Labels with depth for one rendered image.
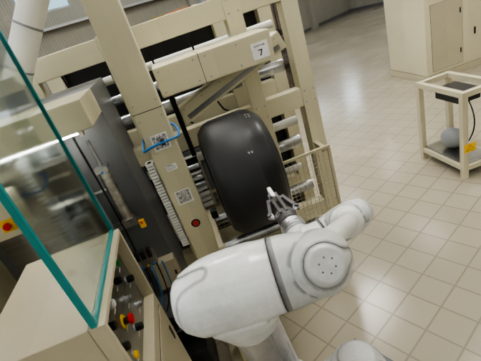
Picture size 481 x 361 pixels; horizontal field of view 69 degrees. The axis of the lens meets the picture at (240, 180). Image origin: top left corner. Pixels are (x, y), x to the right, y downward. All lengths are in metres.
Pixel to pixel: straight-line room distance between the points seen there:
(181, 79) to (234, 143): 0.47
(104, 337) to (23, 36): 1.31
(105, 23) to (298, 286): 1.25
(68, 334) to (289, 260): 0.79
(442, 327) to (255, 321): 1.95
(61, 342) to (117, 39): 1.08
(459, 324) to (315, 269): 2.01
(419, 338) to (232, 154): 1.55
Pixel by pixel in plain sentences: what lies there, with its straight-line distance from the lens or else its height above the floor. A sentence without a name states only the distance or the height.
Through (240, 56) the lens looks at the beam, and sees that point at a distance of 1.87.
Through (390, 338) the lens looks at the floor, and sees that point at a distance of 2.43.
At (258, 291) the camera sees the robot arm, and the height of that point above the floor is 1.54.
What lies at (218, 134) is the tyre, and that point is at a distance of 1.59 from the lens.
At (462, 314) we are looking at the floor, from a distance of 2.56.
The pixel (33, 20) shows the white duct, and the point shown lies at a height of 2.13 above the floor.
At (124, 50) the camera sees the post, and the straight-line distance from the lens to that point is 1.56.
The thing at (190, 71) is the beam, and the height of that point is 1.71.
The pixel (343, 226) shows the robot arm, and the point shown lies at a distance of 0.97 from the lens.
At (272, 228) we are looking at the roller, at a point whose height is 0.91.
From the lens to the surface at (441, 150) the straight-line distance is 3.96.
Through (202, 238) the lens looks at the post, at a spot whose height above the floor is 0.96.
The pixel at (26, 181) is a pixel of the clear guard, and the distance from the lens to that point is 1.09.
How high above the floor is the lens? 1.94
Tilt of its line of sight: 26 degrees down
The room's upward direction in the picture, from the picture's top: 19 degrees counter-clockwise
